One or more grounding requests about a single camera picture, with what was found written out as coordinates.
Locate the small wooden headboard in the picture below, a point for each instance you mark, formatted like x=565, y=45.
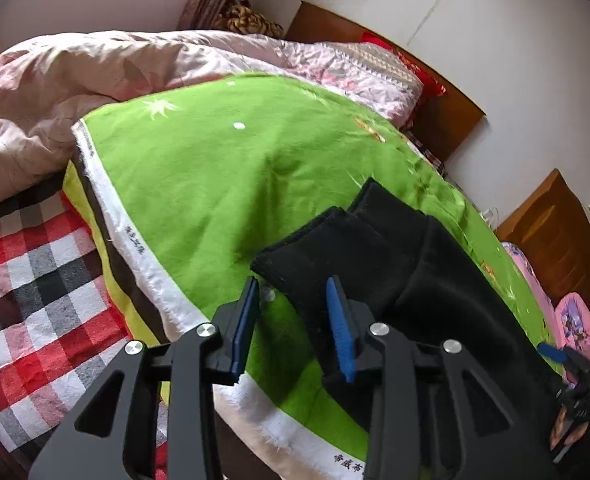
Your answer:
x=455, y=125

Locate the pale pink floral quilt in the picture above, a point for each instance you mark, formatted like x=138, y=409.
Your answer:
x=50, y=90

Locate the pink bedsheet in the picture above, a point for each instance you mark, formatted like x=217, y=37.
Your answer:
x=525, y=270

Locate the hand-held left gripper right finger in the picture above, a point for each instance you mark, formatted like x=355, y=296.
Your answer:
x=340, y=330

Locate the tiger plush toy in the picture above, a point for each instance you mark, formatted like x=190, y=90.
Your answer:
x=245, y=20

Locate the white charger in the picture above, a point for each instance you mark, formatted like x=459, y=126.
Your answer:
x=487, y=216

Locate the folded pink floral quilt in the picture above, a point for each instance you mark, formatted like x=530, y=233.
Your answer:
x=575, y=320

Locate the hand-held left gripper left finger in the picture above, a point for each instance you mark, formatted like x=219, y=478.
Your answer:
x=245, y=325

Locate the black pants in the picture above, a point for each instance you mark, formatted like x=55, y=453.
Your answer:
x=425, y=280

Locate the large wooden headboard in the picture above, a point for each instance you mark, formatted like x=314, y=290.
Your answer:
x=555, y=240

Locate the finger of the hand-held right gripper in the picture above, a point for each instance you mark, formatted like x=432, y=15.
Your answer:
x=550, y=352

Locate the red patterned pillow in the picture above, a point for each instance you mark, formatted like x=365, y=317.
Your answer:
x=425, y=77

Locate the red plaid bedsheet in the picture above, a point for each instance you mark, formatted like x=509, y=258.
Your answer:
x=35, y=285

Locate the green printed blanket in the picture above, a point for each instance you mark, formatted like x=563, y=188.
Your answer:
x=200, y=185

